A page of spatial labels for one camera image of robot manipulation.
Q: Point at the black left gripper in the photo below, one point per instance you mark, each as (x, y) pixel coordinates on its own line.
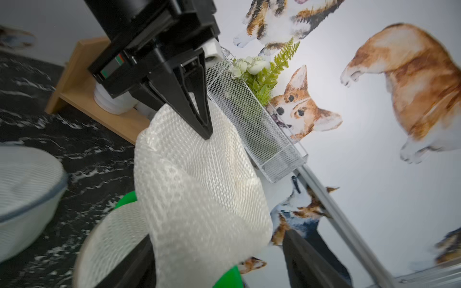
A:
(161, 41)

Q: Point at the artificial fern and white flowers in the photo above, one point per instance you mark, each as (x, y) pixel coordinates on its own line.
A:
(261, 75)

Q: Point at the white plant pot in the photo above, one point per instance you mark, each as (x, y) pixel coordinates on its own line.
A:
(116, 106)

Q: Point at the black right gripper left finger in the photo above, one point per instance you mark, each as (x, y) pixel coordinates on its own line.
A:
(136, 270)

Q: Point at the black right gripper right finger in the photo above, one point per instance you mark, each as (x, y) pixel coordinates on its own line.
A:
(306, 267)

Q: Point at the white wire wall basket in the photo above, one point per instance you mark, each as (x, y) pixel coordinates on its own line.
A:
(265, 136)

